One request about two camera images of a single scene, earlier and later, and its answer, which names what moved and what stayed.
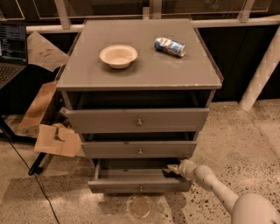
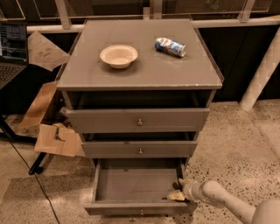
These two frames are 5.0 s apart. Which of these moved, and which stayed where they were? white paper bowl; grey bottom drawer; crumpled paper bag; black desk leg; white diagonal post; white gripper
Moved: white gripper; grey bottom drawer
Stayed: white diagonal post; black desk leg; white paper bowl; crumpled paper bag
